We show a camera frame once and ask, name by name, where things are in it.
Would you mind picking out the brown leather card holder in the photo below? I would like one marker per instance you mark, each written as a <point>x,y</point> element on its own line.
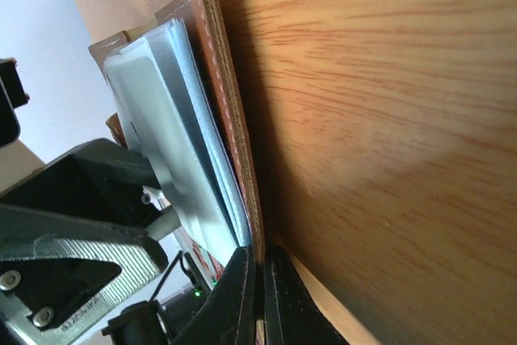
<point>180,106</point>

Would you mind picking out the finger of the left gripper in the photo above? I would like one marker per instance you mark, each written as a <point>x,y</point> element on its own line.
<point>60,275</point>

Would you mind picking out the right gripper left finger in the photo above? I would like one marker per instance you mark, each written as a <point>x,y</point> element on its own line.
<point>228,315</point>

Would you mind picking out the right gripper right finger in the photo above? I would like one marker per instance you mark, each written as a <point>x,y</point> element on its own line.
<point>290,314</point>

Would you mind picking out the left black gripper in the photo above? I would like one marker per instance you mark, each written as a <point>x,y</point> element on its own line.
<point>98,180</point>

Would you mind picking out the red vip card bottom centre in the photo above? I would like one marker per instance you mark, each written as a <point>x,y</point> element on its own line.
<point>210,269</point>

